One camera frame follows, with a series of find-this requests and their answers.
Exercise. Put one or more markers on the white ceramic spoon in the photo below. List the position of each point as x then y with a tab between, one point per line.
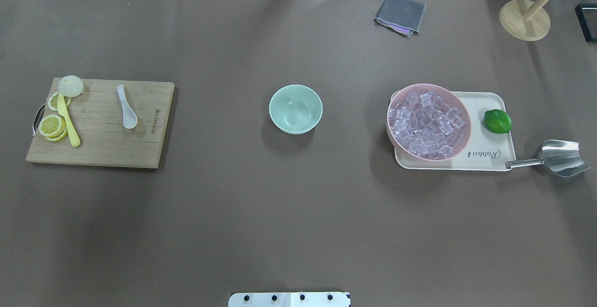
129	117

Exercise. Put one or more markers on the mint green bowl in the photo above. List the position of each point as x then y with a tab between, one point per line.
295	109

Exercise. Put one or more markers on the pink bowl of ice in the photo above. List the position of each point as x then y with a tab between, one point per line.
428	123

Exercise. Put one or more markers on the stainless steel ice scoop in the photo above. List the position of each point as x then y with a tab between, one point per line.
555	157

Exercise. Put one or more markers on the grey folded cloth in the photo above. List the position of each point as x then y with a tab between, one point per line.
403	16

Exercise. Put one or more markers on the white mounting plate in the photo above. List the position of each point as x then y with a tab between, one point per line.
290	299

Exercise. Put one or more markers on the beige plastic tray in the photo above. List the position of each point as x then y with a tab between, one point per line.
485	151

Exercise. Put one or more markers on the green lime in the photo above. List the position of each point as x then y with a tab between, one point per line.
497	121

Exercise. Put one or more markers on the bamboo cutting board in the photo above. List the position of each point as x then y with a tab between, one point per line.
97	117

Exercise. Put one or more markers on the yellow plastic knife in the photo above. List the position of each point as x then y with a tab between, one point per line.
74	138

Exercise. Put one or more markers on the lemon slices stack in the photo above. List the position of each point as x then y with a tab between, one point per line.
53	128

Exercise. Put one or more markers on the lemon slice upper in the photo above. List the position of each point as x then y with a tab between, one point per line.
53	101

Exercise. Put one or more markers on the wooden cup tree stand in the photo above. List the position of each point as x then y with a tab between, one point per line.
525	19

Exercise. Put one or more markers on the black tray corner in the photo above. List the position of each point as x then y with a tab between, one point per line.
587	18

